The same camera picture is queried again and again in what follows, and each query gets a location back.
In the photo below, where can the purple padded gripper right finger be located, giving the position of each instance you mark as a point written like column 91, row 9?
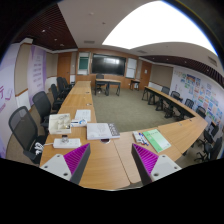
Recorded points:
column 152, row 167

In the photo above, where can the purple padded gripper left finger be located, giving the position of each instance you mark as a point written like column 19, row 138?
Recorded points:
column 69, row 166

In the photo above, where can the black charger plug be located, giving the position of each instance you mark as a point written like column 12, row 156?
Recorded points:
column 65, row 139

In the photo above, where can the white power strip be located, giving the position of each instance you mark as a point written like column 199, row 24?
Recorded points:
column 70, row 143

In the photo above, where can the green booklet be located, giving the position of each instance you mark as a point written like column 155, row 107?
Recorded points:
column 157, row 140

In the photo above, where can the blue marker pens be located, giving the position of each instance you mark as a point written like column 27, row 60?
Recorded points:
column 144, row 141

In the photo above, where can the white small box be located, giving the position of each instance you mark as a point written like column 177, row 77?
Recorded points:
column 137, row 137

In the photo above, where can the white grey book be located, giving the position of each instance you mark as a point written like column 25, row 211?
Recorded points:
column 97, row 131

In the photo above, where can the blue white marker pack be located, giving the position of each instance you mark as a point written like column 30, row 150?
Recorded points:
column 79, row 123

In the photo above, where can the white product box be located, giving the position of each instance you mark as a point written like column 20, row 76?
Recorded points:
column 60, row 124

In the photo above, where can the right wooden table row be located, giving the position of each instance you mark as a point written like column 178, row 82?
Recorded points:
column 168, row 104

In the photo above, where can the white paper sheet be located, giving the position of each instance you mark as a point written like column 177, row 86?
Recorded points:
column 83, row 114

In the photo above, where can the near black mesh chair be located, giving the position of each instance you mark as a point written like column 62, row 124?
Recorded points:
column 25, row 131

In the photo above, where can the right near black chair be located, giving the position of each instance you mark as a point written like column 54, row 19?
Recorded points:
column 212, row 146

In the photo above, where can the black office chair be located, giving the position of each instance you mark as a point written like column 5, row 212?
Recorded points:
column 43, row 107
column 57, row 101

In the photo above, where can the large black wall screen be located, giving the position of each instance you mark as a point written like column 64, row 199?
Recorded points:
column 107, row 64

